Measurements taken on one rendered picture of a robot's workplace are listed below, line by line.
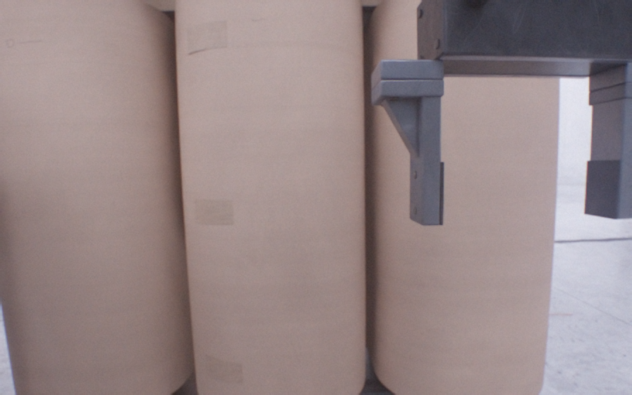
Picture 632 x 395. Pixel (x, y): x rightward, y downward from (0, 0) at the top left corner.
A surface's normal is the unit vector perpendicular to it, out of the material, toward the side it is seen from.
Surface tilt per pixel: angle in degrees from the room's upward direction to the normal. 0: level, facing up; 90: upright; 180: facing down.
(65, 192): 90
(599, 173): 90
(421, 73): 90
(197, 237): 90
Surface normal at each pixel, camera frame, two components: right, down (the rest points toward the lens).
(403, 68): 0.02, 0.09
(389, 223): -0.90, 0.06
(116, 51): 0.61, 0.06
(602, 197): -1.00, 0.02
